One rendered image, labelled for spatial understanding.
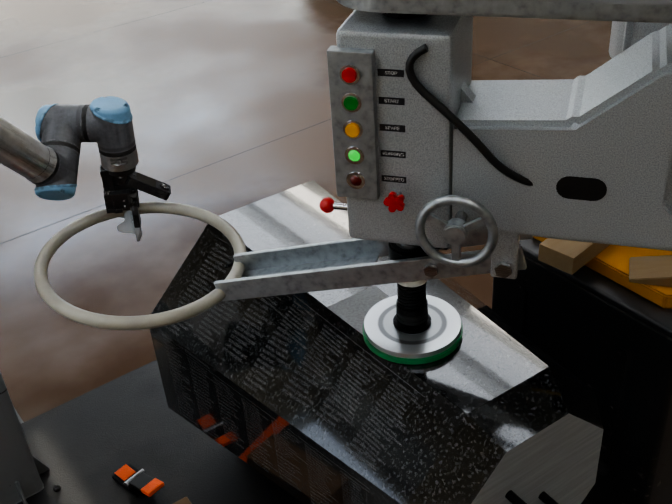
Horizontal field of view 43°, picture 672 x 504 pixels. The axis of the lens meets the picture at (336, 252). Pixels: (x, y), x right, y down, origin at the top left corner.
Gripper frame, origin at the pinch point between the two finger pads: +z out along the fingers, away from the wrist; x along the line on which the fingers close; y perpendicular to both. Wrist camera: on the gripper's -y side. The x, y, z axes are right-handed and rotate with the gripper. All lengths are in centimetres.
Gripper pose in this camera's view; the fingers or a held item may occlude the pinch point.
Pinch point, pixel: (140, 230)
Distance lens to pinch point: 228.3
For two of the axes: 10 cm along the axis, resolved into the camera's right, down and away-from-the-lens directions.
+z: 0.0, 8.1, 5.8
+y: -9.8, 1.3, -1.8
